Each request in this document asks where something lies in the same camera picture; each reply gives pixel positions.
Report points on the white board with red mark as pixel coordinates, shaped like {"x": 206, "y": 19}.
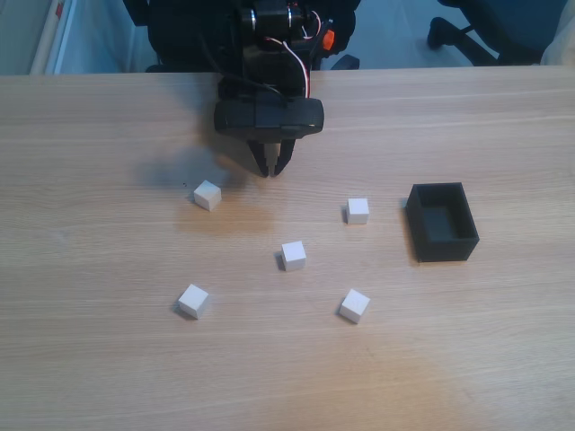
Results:
{"x": 45, "y": 45}

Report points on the blue office chair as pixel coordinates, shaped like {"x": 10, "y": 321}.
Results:
{"x": 507, "y": 31}

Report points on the white cube block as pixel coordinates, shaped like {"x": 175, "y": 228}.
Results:
{"x": 294, "y": 256}
{"x": 357, "y": 211}
{"x": 355, "y": 305}
{"x": 193, "y": 301}
{"x": 207, "y": 195}

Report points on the black office chair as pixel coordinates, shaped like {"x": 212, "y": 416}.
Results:
{"x": 179, "y": 36}

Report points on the orange plastic clip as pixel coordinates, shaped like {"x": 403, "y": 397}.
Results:
{"x": 329, "y": 39}

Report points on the black open box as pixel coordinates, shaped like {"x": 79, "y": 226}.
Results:
{"x": 442, "y": 247}

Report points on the black oval camera box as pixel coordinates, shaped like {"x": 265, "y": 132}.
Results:
{"x": 269, "y": 117}

